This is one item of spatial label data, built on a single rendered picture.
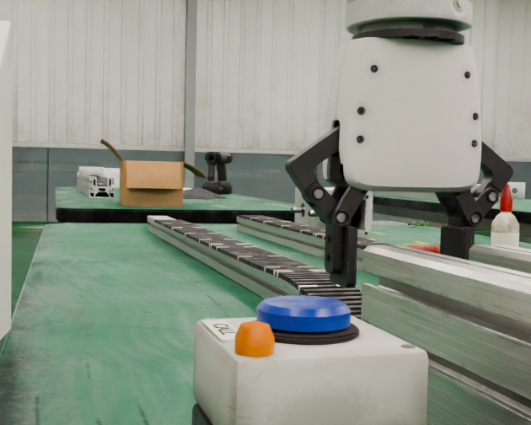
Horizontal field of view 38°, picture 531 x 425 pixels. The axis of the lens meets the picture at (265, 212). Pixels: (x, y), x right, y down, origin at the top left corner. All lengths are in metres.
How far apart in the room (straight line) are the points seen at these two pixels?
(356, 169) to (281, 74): 11.40
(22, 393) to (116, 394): 0.05
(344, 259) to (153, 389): 0.15
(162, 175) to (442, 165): 2.07
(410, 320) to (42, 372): 0.23
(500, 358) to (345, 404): 0.08
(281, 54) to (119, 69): 2.45
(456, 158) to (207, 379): 0.26
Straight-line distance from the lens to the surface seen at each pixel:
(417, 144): 0.51
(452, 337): 0.38
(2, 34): 0.62
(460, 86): 0.53
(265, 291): 0.77
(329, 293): 0.64
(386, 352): 0.31
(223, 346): 0.31
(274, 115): 11.83
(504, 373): 0.35
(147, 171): 2.56
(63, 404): 0.44
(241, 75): 11.77
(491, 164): 0.56
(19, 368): 0.52
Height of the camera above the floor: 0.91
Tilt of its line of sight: 3 degrees down
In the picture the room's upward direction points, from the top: 1 degrees clockwise
